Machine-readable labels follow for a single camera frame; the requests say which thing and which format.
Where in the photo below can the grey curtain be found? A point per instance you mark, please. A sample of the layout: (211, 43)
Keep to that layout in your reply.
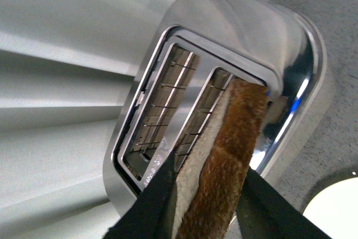
(66, 69)

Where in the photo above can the brown bread slice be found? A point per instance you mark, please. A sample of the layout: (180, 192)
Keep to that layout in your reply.
(210, 181)

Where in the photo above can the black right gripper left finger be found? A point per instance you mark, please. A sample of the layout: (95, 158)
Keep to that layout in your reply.
(152, 215)

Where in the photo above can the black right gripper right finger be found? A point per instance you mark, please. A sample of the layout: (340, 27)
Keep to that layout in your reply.
(263, 213)

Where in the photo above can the white round plate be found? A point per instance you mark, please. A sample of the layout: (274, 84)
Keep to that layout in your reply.
(334, 209)

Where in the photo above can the beige two-slot toaster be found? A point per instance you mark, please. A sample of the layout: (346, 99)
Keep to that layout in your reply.
(199, 46)

